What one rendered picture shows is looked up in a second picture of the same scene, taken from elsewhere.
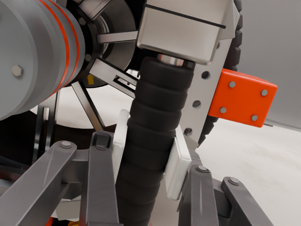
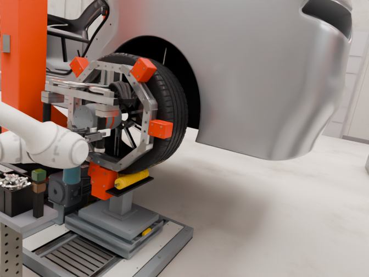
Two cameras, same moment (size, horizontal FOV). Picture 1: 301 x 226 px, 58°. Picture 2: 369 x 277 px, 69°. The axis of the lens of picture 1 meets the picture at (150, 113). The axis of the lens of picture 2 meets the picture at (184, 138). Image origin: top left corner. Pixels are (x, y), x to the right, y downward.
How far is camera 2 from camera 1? 1.07 m
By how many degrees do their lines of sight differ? 30
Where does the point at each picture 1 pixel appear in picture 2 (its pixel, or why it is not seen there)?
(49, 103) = (118, 135)
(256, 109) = (160, 132)
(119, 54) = not seen: hidden behind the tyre
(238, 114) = (155, 134)
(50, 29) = not seen: hidden behind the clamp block
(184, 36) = (100, 113)
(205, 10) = (101, 109)
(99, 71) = (130, 123)
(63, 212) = (113, 167)
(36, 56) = (93, 117)
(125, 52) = not seen: hidden behind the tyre
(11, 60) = (89, 118)
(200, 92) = (144, 127)
